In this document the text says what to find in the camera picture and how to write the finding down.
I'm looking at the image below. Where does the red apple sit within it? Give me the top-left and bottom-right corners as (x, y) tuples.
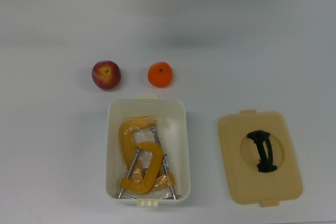
(91, 60), (122, 91)

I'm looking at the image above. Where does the orange fruit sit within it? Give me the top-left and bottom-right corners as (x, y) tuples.
(147, 61), (174, 88)

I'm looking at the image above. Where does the white plastic container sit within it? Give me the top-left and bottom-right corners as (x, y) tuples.
(105, 93), (191, 207)

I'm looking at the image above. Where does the beige container lid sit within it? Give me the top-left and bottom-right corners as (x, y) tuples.
(217, 109), (303, 208)

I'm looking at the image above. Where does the large yellow C-clamp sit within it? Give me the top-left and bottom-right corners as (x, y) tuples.
(118, 115), (182, 200)

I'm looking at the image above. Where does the small yellow C-clamp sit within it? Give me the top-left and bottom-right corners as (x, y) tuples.
(115, 142), (164, 199)

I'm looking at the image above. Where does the black lid handle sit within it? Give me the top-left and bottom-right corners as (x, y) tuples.
(246, 129), (278, 174)

